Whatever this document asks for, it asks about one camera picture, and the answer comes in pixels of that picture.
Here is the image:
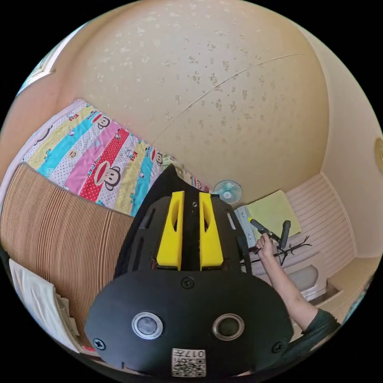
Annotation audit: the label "bed with mat and printed sheet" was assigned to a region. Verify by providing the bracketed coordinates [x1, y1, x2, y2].
[0, 99, 210, 355]

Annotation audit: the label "light blue electric fan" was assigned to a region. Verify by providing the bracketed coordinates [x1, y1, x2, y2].
[208, 179, 243, 205]

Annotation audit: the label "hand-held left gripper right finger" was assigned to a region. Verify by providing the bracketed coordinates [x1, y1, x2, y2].
[198, 192, 224, 271]

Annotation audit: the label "person's right forearm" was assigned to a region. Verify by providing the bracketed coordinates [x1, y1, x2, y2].
[259, 253, 320, 330]

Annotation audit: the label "black branched stand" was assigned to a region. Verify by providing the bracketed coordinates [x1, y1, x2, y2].
[250, 235, 312, 267]

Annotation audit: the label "white folded cloth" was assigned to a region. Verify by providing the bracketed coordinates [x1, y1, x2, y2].
[8, 259, 81, 353]

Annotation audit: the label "person's body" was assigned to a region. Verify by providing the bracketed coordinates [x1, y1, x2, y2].
[269, 308, 342, 373]

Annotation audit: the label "black pants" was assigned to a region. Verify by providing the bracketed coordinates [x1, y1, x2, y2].
[113, 164, 217, 280]

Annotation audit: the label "person's right hand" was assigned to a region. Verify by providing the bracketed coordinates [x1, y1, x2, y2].
[255, 233, 275, 260]

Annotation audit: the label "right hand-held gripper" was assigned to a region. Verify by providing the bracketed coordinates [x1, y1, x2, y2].
[246, 217, 282, 243]

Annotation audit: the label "window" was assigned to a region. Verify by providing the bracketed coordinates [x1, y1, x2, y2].
[15, 30, 72, 98]

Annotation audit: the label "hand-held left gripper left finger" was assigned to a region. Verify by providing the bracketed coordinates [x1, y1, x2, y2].
[156, 192, 185, 271]

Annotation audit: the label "yellow-green towel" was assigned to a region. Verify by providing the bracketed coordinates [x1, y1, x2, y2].
[247, 189, 302, 240]

